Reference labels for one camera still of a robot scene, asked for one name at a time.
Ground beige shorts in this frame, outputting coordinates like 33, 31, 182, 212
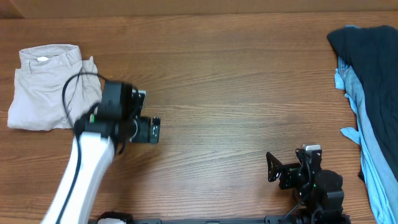
7, 44, 102, 131

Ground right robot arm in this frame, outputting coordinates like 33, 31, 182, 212
264, 144, 351, 224

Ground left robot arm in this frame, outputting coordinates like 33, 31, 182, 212
42, 81, 160, 223

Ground light blue garment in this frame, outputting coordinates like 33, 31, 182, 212
334, 51, 397, 223

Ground dark navy garment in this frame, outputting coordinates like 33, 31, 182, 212
327, 26, 397, 177

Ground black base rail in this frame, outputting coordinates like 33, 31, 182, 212
88, 211, 352, 224

